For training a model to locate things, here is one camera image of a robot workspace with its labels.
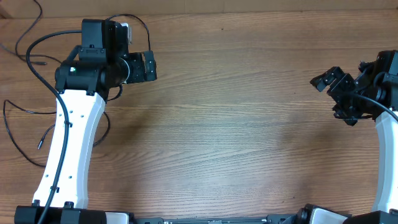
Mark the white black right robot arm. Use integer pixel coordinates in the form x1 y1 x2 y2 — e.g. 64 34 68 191
285 50 397 224

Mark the black braided cable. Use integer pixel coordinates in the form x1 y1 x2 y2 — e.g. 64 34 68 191
2 99 111 169

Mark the black thin USB cable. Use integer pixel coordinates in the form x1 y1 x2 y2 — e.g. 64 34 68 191
105 13 152 52

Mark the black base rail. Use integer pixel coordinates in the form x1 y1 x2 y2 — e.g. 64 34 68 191
129 214 313 224

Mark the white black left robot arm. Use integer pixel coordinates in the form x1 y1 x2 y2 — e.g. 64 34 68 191
14 17 157 223

